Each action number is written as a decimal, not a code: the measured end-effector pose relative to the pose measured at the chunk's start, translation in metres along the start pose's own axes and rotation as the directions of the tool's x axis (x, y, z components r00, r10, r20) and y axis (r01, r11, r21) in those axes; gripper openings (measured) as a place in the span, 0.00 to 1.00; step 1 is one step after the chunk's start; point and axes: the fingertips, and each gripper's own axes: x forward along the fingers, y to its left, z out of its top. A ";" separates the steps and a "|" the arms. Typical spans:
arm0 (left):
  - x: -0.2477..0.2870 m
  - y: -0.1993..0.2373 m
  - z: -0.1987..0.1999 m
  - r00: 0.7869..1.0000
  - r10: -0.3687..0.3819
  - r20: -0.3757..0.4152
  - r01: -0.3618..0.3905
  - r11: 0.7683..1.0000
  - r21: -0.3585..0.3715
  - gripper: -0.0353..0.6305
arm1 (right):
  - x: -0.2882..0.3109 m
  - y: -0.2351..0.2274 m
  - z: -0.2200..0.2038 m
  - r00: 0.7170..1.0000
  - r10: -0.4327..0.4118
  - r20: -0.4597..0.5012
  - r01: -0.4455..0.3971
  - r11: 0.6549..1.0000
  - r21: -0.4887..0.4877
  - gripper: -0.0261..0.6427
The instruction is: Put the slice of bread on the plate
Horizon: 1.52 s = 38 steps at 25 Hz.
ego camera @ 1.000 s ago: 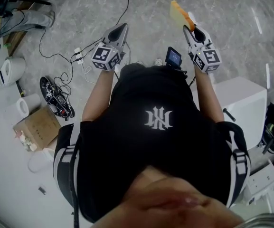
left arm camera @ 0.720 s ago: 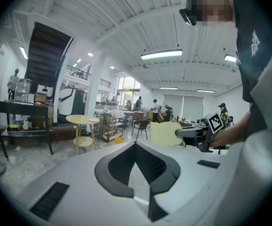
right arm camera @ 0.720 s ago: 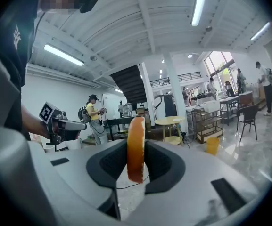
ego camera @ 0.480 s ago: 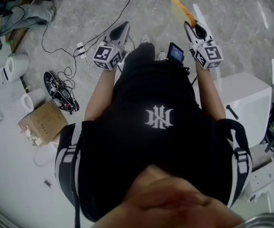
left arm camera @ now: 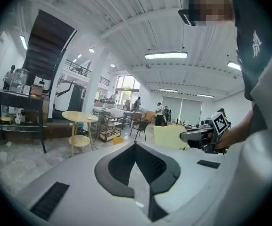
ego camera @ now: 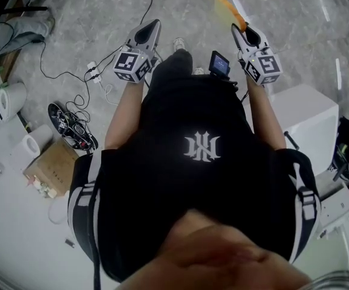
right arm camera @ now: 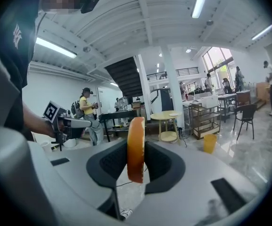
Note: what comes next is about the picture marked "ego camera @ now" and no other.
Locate brown cardboard box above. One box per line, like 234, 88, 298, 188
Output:
22, 138, 80, 198

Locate white charger cable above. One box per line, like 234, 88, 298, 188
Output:
99, 82, 120, 106

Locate white power strip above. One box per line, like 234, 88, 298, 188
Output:
85, 60, 103, 83

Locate person's black trousers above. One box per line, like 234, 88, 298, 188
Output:
146, 48, 211, 96

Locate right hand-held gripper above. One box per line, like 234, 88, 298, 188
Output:
231, 23, 284, 87

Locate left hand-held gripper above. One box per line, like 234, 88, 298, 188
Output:
113, 19, 162, 85

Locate person's chin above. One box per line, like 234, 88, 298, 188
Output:
122, 208, 314, 290

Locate small black screen device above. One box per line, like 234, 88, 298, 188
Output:
207, 50, 231, 80

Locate person's black printed shirt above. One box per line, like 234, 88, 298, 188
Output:
67, 74, 322, 283

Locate person's right forearm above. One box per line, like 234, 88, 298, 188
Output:
246, 79, 288, 151

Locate white kettle appliance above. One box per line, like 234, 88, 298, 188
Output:
0, 82, 28, 137

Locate thin black power cable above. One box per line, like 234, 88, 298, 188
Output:
39, 39, 124, 83

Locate flat white box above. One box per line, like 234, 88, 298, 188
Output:
318, 182, 349, 229

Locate white paper roll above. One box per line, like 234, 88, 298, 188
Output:
10, 124, 54, 172

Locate white cabinet box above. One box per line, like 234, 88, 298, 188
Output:
267, 83, 340, 175

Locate person's left forearm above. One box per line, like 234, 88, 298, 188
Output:
104, 81, 146, 150

